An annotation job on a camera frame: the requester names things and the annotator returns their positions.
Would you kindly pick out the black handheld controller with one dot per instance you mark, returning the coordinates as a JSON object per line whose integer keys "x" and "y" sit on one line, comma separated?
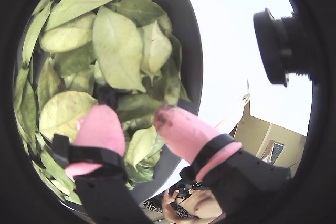
{"x": 181, "y": 192}

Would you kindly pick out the pink covered gripper finger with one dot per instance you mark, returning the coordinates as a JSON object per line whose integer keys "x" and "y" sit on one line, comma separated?
{"x": 189, "y": 134}
{"x": 101, "y": 132}

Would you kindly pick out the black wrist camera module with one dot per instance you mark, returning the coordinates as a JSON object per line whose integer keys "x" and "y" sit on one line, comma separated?
{"x": 278, "y": 48}

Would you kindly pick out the dark grey round bowl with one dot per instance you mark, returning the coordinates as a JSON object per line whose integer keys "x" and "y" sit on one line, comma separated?
{"x": 189, "y": 51}

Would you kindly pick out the green leaves pile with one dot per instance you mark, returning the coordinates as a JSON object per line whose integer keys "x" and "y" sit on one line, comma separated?
{"x": 115, "y": 45}

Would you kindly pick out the dark blueberry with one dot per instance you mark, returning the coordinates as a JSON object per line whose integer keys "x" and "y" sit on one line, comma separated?
{"x": 106, "y": 95}

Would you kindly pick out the person forearm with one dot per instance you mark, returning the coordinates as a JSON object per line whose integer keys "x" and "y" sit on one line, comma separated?
{"x": 204, "y": 205}

